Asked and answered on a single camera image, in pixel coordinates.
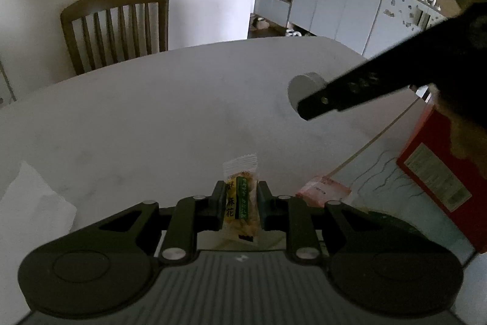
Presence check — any yellow snack packet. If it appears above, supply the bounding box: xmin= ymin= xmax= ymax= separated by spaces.
xmin=223 ymin=154 xmax=260 ymax=245

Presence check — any pink small packet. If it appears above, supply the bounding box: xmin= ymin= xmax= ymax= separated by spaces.
xmin=296 ymin=176 xmax=351 ymax=207

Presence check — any grey round disc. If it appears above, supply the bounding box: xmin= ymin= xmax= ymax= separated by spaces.
xmin=287 ymin=72 xmax=327 ymax=111

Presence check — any dark round placemat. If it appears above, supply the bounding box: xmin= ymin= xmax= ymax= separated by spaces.
xmin=368 ymin=211 xmax=423 ymax=238

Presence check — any red white cardboard box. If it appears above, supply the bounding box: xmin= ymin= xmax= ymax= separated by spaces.
xmin=397 ymin=86 xmax=486 ymax=253

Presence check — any white tissue paper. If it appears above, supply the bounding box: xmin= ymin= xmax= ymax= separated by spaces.
xmin=1 ymin=162 xmax=77 ymax=324

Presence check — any dark wooden chair far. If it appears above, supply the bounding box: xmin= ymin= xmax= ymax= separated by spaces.
xmin=60 ymin=0 xmax=169 ymax=76

